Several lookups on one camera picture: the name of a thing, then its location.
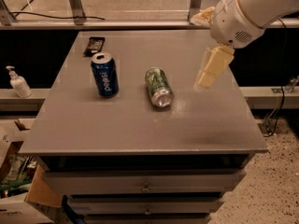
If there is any black cable behind rail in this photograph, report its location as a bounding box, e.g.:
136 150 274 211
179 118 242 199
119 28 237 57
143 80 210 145
8 10 107 21

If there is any black candy bar wrapper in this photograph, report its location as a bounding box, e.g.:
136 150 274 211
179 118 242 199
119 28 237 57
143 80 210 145
83 36 105 57

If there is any white pump bottle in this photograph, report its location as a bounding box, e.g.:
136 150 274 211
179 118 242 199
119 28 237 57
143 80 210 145
6 65 32 98

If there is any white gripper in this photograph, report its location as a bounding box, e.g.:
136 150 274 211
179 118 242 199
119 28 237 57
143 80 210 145
190 0 264 91

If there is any cardboard box with snacks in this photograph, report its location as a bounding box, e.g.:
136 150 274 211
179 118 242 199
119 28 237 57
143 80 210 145
0 119 63 208

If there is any green soda can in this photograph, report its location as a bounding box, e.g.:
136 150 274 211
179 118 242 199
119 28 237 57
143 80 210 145
145 67 174 108

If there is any grey drawer cabinet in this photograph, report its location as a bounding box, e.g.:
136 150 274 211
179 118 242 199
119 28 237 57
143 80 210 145
21 30 267 224

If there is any blue pepsi can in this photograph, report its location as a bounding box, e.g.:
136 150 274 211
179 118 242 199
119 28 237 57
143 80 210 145
91 52 119 98

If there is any white box lower left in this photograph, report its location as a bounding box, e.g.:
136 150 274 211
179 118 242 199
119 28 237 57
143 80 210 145
0 193 57 224

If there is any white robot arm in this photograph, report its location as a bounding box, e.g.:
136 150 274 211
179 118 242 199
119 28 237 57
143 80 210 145
191 0 299 90

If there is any black cable at right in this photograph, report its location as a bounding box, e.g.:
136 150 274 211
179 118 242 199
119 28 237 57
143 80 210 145
263 18 289 138

